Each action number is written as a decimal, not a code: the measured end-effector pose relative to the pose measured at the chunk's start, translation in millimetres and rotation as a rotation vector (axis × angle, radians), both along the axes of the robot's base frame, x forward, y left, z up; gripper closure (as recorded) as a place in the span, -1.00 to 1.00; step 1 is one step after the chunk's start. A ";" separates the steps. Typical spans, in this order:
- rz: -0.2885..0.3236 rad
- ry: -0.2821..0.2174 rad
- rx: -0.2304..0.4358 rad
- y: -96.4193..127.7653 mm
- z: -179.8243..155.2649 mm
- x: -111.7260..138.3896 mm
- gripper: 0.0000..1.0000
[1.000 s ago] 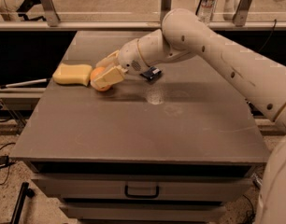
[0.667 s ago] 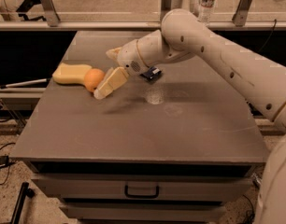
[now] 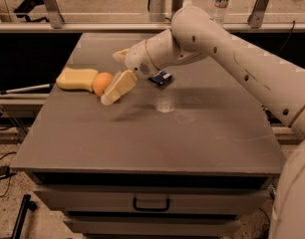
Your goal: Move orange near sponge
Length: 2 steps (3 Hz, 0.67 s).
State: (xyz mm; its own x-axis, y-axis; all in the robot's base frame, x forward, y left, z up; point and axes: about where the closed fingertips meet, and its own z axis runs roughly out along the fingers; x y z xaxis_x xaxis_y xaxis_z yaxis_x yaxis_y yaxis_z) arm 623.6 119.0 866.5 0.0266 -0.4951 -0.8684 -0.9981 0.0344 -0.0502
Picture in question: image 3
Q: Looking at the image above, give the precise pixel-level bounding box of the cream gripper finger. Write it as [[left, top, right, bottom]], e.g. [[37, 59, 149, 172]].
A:
[[113, 49, 129, 63], [101, 70, 139, 106]]

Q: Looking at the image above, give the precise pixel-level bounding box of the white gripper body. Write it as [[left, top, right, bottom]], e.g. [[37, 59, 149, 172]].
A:
[[125, 41, 158, 80]]

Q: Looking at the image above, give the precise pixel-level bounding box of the orange fruit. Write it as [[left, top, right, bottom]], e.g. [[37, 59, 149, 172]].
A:
[[92, 72, 114, 97]]

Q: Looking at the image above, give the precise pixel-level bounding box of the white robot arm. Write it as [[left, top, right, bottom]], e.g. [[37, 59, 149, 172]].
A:
[[101, 6, 305, 239]]

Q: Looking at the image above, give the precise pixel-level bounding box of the yellow sponge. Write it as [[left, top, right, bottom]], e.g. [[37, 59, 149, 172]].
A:
[[56, 67, 98, 92]]

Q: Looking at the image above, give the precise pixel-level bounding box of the dark blue snack wrapper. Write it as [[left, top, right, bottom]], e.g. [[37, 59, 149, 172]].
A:
[[149, 71, 172, 87]]

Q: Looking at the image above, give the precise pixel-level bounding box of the grey drawer cabinet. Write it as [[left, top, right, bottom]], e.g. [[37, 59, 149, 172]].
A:
[[11, 32, 286, 239]]

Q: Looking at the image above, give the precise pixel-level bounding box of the clear plastic water bottle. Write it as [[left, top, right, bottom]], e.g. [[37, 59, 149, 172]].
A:
[[214, 0, 230, 25]]

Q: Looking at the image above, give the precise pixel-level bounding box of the glass railing barrier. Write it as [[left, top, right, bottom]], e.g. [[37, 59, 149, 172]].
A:
[[0, 0, 305, 34]]

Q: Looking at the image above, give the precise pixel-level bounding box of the white metal rod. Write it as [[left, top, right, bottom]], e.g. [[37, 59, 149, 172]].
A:
[[0, 84, 54, 96]]

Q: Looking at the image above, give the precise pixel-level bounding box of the black power adapter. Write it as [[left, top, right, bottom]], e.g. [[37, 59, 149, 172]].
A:
[[0, 166, 10, 179]]

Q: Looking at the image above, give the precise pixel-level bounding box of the black stand leg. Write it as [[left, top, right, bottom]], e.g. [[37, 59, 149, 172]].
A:
[[11, 194, 37, 239]]

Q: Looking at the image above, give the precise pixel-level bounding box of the black drawer handle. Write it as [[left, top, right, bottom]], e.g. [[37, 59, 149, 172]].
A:
[[133, 197, 170, 212]]

